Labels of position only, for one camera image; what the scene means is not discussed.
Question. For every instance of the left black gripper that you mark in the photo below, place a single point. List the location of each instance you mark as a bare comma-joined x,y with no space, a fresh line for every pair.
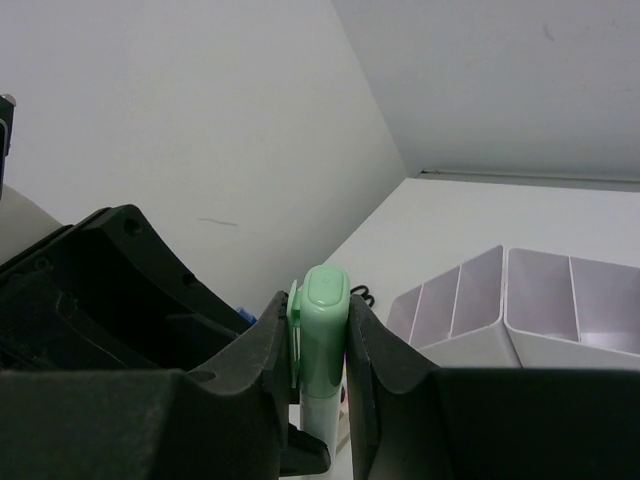
126,302

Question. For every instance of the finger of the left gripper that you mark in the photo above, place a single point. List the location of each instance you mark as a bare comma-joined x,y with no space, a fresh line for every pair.
304,454

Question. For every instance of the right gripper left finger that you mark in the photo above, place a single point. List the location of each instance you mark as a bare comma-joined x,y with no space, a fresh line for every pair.
224,417

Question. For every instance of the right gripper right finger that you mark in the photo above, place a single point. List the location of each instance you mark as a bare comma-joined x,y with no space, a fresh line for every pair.
413,419

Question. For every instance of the green marker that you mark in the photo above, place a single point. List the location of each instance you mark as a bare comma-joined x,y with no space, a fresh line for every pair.
319,414

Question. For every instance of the green marker cap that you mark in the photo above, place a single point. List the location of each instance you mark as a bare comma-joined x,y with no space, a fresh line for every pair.
317,312

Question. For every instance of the clear glue bottle blue cap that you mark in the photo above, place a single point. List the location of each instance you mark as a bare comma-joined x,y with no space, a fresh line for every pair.
247,316

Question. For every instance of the white organizer upright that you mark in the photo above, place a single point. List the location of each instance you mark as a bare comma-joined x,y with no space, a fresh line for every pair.
567,312

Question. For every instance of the black handled scissors right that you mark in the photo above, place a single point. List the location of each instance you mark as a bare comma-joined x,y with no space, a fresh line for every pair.
364,292

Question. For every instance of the aluminium frame rail back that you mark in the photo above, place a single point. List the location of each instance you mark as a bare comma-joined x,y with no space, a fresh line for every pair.
530,175

